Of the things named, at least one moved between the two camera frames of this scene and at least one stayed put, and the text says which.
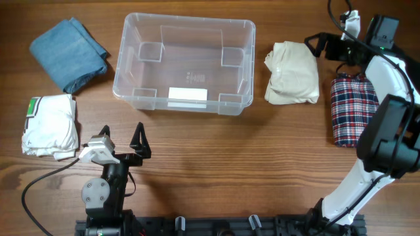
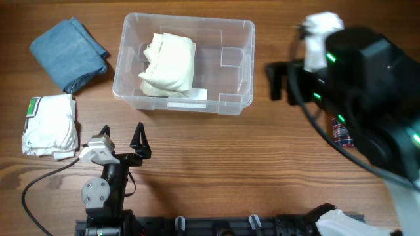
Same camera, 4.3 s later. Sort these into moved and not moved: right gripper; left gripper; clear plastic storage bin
Moved: right gripper
Not moved: clear plastic storage bin; left gripper
